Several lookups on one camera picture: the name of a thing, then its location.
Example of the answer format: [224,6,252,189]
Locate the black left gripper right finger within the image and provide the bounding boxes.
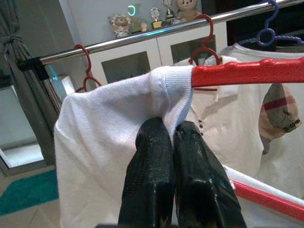
[174,120,247,228]

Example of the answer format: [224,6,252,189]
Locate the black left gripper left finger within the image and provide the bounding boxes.
[117,116,177,228]

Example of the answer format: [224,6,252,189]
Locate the white knit sweater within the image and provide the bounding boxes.
[53,65,194,228]

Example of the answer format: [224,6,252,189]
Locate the red plastic hanger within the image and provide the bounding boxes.
[189,14,223,66]
[74,44,103,94]
[190,58,304,88]
[231,179,304,222]

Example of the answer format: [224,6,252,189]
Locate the purple plastic hanger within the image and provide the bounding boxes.
[237,0,304,48]

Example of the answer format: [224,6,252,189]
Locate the white polo shirt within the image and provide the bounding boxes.
[172,56,264,181]

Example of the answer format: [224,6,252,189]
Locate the white t-shirt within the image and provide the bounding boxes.
[218,42,304,198]

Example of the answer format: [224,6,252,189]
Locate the plaid cap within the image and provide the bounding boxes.
[258,83,301,155]

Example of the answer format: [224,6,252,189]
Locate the white box appliance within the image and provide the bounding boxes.
[60,75,79,97]

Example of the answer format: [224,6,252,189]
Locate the white glass-door cabinet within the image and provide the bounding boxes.
[60,21,228,95]

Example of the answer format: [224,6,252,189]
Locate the teal floor mat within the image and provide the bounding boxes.
[0,169,59,216]

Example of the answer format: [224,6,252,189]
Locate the glass balcony door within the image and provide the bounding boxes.
[0,78,52,176]

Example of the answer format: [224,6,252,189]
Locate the grey curtain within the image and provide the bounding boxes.
[0,0,64,167]

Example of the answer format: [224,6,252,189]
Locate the glass plaque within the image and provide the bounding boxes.
[127,3,143,34]

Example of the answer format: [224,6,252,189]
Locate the spotted plush toy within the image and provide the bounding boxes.
[109,14,131,38]

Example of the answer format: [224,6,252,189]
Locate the crystal trophy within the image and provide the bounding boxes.
[149,7,163,29]

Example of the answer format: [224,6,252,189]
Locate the brown plush toy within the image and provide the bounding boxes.
[175,0,202,22]

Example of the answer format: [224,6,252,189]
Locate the black television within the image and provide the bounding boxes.
[225,4,304,48]

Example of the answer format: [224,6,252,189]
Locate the chrome clothes rail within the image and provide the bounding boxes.
[39,0,294,66]

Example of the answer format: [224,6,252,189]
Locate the black rail bracket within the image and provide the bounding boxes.
[16,57,49,80]

